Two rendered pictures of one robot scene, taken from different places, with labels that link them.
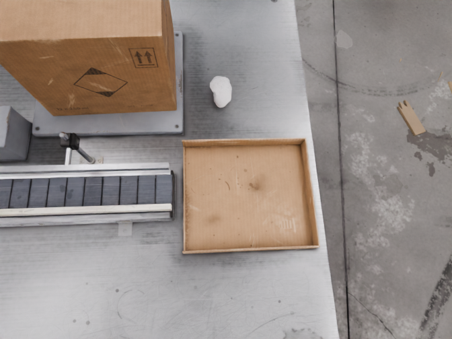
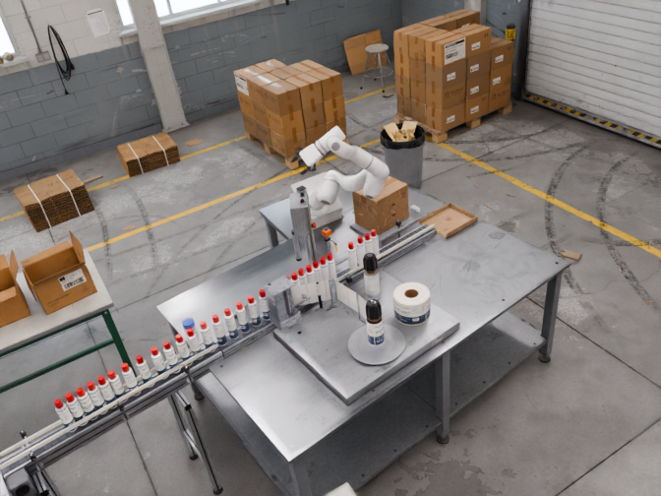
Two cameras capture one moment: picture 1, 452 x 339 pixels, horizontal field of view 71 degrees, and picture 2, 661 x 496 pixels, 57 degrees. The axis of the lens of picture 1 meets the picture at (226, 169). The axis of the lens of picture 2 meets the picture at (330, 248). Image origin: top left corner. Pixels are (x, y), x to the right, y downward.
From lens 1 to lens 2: 376 cm
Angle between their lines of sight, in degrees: 39
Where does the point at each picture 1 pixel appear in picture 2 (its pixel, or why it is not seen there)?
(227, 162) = (435, 219)
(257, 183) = (448, 218)
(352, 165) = not seen: hidden behind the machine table
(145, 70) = (403, 199)
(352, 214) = not seen: hidden behind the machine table
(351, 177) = not seen: hidden behind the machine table
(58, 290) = (425, 260)
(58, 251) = (414, 255)
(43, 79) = (382, 213)
